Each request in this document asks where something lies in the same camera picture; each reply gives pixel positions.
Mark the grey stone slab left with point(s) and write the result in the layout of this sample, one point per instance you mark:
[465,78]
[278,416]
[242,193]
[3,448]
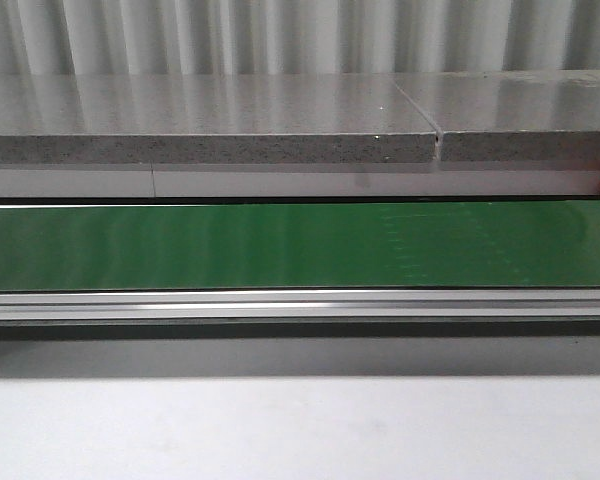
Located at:
[207,119]

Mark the grey stone slab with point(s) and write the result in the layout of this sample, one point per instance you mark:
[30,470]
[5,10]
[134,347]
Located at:
[547,117]
[207,119]

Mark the green conveyor belt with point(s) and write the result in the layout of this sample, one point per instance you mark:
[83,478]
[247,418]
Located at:
[187,247]

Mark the grey stone slab right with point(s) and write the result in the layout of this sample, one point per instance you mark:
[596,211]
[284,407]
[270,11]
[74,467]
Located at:
[547,117]

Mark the white pleated curtain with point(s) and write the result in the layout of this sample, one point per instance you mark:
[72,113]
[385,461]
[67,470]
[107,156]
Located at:
[273,37]

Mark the aluminium conveyor side rail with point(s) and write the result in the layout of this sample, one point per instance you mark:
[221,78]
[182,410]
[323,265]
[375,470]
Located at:
[297,306]

